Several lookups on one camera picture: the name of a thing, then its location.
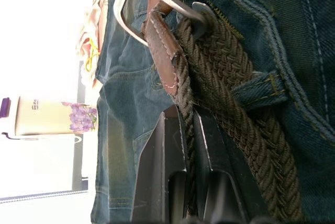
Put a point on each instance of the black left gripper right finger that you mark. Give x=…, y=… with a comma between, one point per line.
x=217, y=177

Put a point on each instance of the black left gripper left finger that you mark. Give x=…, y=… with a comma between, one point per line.
x=153, y=171

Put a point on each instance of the brown braided belt with buckle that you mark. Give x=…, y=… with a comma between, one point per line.
x=222, y=77

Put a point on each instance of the blue denim shorts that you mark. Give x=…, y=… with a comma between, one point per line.
x=288, y=51

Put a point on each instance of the cream bottle with purple flowers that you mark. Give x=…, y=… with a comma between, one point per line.
x=49, y=118

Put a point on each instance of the floral patterned cloth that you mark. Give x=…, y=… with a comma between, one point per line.
x=91, y=25

